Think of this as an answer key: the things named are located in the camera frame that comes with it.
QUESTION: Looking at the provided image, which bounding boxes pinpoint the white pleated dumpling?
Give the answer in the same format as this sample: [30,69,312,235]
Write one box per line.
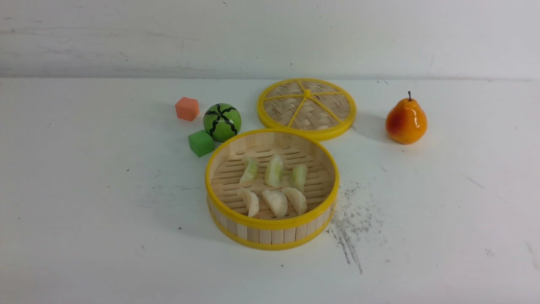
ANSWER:
[262,189,289,218]

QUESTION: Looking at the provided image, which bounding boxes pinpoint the green foam cube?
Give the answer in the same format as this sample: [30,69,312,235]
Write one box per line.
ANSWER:
[188,130,215,157]

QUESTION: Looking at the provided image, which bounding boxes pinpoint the green toy watermelon ball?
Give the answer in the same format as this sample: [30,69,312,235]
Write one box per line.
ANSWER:
[203,103,242,142]

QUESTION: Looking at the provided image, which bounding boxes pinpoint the pale green dumpling middle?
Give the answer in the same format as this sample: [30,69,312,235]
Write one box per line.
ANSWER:
[264,154,284,188]

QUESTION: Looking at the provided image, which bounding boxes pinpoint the pale green dumpling left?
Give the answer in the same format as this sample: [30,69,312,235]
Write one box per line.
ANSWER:
[239,155,258,183]

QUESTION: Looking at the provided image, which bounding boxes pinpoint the pale green dumpling front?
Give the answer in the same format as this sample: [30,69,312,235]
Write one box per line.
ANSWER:
[290,164,308,192]

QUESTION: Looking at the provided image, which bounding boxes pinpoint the pale green dumpling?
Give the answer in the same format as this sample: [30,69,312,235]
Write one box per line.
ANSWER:
[264,154,284,188]
[239,155,258,183]
[290,164,308,192]

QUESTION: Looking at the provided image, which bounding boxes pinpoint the orange foam cube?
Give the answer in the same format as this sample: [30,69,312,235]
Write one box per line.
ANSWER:
[174,97,200,121]

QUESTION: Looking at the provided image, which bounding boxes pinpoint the orange toy pear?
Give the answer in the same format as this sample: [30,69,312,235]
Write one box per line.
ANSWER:
[385,91,428,145]

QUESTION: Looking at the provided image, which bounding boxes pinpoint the bamboo steamer tray yellow rims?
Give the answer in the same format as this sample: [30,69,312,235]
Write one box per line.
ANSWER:
[205,129,340,250]

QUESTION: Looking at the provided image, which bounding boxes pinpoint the woven bamboo steamer lid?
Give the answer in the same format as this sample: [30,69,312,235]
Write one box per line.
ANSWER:
[256,78,357,141]

